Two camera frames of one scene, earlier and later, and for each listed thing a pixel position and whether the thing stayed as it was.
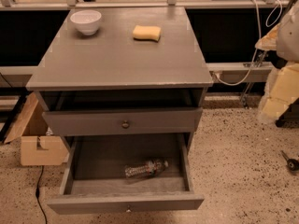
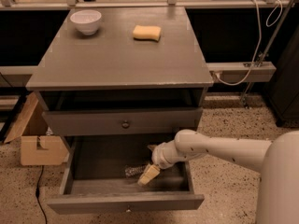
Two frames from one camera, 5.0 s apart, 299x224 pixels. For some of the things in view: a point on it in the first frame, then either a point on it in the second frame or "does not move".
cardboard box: x=38 y=146 does not move
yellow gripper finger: x=268 y=42 -> x=165 y=154
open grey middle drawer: x=94 y=181 does not move
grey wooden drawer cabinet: x=128 y=101 does not move
